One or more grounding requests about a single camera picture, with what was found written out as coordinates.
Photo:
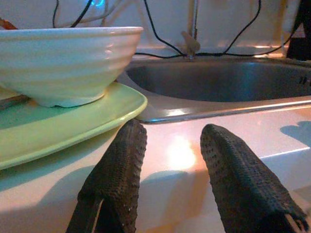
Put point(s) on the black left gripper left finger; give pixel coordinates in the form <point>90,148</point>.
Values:
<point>116,174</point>

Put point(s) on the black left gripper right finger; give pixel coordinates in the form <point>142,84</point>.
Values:
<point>240,184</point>

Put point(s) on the white ribbed bowl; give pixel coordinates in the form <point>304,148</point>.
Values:
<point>60,63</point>

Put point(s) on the wooden chopstick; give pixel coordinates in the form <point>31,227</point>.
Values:
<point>14,101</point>

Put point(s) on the green plate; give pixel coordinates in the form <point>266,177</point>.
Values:
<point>73,126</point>

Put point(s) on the stainless steel sink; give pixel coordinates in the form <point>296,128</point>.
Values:
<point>218,82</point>

